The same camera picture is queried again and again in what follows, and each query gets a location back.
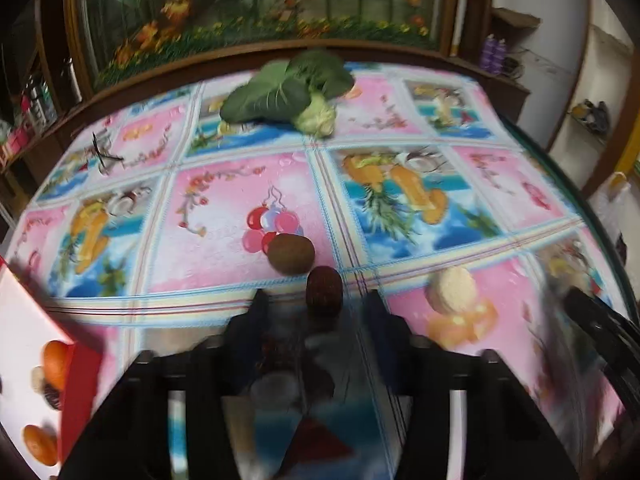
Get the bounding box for purple bottles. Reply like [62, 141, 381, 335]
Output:
[480, 35, 506, 76]

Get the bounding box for dark red jujube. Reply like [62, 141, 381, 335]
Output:
[306, 266, 343, 323]

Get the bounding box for orange tangerine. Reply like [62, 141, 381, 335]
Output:
[23, 425, 58, 467]
[42, 340, 72, 391]

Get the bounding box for white plastic bag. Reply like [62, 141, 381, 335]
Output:
[588, 171, 639, 274]

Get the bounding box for orange tangerine in tray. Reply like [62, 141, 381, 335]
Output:
[23, 425, 58, 467]

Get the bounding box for dark jujube in tray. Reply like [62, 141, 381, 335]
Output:
[42, 382, 62, 411]

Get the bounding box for green leafy cabbage vegetable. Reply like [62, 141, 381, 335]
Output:
[220, 49, 355, 138]

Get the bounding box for fish tank with plants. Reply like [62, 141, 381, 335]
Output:
[65, 0, 464, 90]

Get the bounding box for brown kiwi on table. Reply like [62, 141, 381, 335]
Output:
[267, 234, 316, 276]

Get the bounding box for tan nut in tray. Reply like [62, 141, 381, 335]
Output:
[30, 366, 47, 394]

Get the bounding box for red white box tray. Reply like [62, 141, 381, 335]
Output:
[0, 263, 102, 479]

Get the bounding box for black eyeglasses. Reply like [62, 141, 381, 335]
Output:
[92, 129, 124, 174]

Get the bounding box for fruit print tablecloth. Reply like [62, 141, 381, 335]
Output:
[1, 62, 639, 479]

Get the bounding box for cream round cake piece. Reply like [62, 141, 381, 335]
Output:
[426, 266, 480, 315]

